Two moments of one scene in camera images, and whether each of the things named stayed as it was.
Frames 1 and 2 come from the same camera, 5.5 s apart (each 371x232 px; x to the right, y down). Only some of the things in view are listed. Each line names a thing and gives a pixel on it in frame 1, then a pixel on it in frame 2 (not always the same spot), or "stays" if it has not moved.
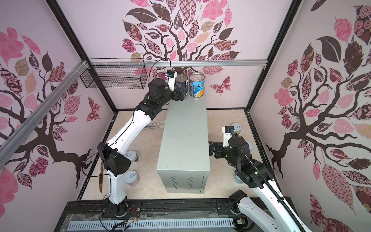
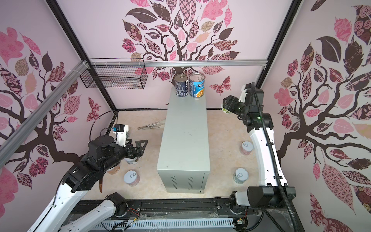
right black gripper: [219, 146] -> [230, 102]
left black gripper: [176, 96] -> [139, 151]
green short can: [237, 127] -> [225, 110]
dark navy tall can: [181, 80] stays
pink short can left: [132, 178] stays
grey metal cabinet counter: [183, 162] stays
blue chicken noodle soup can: [196, 85] stays
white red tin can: [133, 156] stays
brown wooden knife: [101, 176] stays
